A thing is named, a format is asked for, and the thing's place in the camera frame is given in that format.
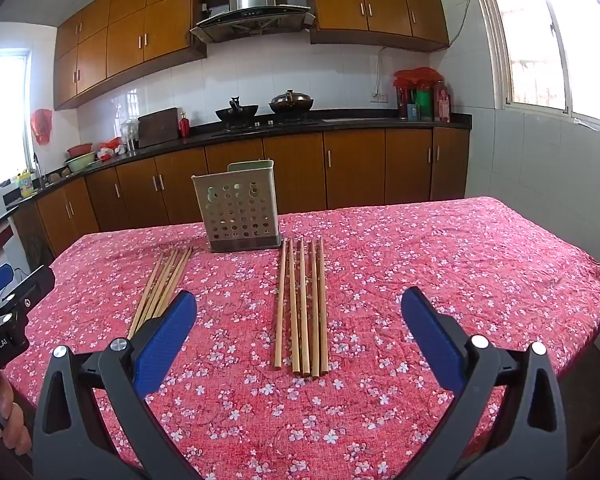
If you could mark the red white packet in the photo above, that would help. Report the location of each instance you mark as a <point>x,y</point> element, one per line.
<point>111,147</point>

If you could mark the dark red bottle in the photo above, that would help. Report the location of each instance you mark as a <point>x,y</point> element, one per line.
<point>402,102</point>

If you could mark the red floral tablecloth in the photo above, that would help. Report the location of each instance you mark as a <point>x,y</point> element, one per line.
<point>380,270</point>

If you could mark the green bottle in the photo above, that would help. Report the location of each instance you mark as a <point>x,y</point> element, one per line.
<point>424,102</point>

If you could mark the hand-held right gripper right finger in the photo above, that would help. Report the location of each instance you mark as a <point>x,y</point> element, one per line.
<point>432,340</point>

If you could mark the white wall socket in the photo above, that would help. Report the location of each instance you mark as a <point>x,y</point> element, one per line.
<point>378,96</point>

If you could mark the black wok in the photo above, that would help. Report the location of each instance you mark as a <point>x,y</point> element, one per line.
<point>236,112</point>

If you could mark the black kitchen countertop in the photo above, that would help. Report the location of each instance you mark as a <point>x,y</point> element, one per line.
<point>370,121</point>

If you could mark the wooden base cabinets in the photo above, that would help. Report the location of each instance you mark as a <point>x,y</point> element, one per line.
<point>355,165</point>

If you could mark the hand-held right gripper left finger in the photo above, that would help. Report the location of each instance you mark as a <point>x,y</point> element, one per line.
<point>165,340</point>

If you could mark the large sliding window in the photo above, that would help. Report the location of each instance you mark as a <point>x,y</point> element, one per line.
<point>545,50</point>

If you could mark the hanging red plastic bag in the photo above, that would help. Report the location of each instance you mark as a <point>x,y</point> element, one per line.
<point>41,127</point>

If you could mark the steel range hood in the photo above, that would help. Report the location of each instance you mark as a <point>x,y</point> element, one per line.
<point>252,15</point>

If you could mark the small kitchen window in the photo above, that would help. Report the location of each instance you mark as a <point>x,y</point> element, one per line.
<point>5,120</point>

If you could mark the red basin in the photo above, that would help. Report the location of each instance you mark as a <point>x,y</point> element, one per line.
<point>80,150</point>

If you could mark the wooden chopstick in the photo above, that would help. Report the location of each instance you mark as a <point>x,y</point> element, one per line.
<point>293,310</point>
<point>164,287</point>
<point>179,277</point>
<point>147,295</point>
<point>280,305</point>
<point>171,284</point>
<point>304,310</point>
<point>156,292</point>

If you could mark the yellow detergent bottle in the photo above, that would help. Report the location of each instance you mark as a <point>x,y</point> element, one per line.
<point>26,184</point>

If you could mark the black gas stove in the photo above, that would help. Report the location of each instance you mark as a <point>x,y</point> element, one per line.
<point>280,122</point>

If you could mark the wooden wall cabinet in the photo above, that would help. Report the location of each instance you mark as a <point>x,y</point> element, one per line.
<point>375,0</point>
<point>120,35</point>

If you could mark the person's left hand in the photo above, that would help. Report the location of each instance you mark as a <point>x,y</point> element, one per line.
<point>15,420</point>

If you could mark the brown cutting board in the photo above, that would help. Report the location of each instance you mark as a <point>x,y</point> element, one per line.
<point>157,127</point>

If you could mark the small red bottle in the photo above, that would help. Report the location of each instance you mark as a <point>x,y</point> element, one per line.
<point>183,127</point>

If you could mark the perforated grey chopstick holder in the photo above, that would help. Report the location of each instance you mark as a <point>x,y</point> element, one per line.
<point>240,210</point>

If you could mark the metal faucet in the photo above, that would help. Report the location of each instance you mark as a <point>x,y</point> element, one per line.
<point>37,170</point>

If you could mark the glass jars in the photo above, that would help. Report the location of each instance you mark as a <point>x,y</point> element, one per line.
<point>129,135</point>

